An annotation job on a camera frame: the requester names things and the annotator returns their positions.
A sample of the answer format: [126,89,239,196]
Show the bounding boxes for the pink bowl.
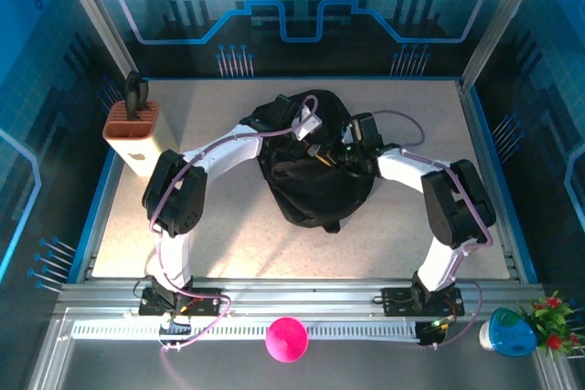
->
[265,315,310,364]

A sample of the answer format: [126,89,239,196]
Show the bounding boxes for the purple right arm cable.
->
[372,109,495,350]

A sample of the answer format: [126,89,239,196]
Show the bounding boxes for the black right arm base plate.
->
[381,287,465,318]

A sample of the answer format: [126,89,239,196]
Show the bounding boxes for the aluminium side rail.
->
[456,80,522,281]

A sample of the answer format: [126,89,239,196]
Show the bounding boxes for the artificial plant red flowers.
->
[518,290,585,359]

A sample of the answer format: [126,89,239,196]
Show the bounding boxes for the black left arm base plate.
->
[138,287,223,318]

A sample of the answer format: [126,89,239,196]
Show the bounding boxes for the aluminium mounting rail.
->
[54,278,545,313]

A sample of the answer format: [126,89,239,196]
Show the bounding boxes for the blue white jar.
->
[478,306,539,358]

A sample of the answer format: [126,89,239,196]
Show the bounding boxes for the aluminium frame post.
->
[49,0,141,79]
[459,0,552,90]

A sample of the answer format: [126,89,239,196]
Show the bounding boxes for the beige holder with orange top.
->
[101,100,180,179]

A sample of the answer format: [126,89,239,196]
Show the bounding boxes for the black scissors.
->
[122,71,150,120]

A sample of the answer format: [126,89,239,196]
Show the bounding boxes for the black backpack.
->
[250,88,378,234]

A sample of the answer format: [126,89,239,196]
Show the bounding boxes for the white slotted cable duct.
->
[70,320,421,341]

